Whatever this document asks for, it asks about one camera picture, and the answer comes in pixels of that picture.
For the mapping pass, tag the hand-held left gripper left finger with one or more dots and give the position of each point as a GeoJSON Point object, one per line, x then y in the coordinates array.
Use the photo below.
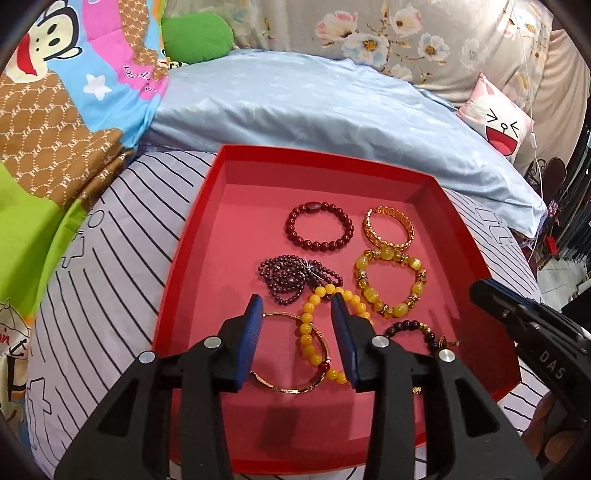
{"type": "Point", "coordinates": [251, 341]}

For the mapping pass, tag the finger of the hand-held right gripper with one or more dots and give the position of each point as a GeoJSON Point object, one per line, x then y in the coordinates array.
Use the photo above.
{"type": "Point", "coordinates": [549, 314]}
{"type": "Point", "coordinates": [494, 300]}

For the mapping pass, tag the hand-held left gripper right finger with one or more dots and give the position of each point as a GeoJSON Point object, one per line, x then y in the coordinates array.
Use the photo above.
{"type": "Point", "coordinates": [344, 341]}

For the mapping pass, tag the thin gold bangle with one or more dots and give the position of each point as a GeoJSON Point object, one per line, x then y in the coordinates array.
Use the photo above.
{"type": "Point", "coordinates": [288, 391]}

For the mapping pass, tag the small garnet bead strand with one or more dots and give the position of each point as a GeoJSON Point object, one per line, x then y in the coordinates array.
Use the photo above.
{"type": "Point", "coordinates": [286, 277]}

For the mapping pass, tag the gold braided cuff bangle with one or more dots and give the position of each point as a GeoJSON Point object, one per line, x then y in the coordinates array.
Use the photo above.
{"type": "Point", "coordinates": [374, 235]}

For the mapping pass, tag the red cardboard box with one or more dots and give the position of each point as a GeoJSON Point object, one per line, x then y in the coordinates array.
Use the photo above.
{"type": "Point", "coordinates": [240, 221]}

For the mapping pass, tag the person's right hand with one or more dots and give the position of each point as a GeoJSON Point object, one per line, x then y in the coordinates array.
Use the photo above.
{"type": "Point", "coordinates": [549, 424]}

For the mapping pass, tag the dark red metal chair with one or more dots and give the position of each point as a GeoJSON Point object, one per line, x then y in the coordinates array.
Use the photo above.
{"type": "Point", "coordinates": [551, 177]}

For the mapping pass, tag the pink cartoon face pillow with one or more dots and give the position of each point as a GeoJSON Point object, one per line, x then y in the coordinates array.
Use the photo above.
{"type": "Point", "coordinates": [501, 122]}

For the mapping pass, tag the light blue pillow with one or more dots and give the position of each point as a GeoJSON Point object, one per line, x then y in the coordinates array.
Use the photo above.
{"type": "Point", "coordinates": [323, 106]}

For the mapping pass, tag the floral grey bedding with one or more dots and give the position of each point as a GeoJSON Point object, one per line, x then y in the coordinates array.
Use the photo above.
{"type": "Point", "coordinates": [392, 37]}

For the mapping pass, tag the cartoon monkey printed blanket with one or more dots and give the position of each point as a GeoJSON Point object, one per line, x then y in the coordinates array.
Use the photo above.
{"type": "Point", "coordinates": [55, 115]}

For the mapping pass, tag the green pillow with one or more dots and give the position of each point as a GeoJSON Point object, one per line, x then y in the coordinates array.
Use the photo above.
{"type": "Point", "coordinates": [196, 37]}

